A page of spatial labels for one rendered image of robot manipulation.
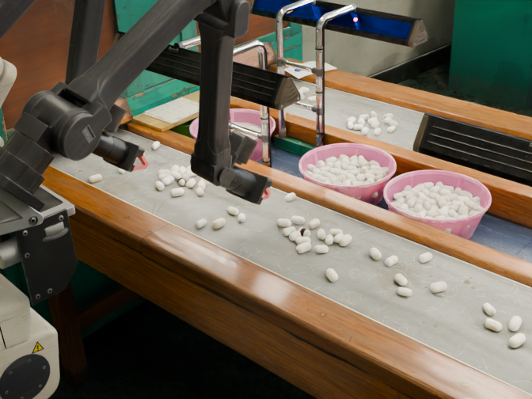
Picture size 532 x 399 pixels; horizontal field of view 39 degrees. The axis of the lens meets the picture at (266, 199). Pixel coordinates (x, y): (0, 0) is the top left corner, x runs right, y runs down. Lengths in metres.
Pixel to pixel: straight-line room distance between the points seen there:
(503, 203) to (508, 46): 2.54
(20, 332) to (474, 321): 0.88
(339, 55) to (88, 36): 2.81
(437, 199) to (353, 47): 2.56
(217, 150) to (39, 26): 0.84
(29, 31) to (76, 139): 1.05
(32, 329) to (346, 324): 0.60
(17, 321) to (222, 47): 0.62
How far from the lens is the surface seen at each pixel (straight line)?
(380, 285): 1.64
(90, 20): 1.70
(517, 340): 1.51
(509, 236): 1.98
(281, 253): 1.74
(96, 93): 1.21
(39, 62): 2.24
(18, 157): 1.17
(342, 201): 1.90
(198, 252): 1.72
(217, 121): 1.51
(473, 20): 4.59
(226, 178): 1.60
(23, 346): 1.49
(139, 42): 1.25
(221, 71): 1.45
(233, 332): 1.68
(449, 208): 1.94
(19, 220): 1.20
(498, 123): 2.39
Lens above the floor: 1.70
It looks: 29 degrees down
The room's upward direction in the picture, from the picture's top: 3 degrees counter-clockwise
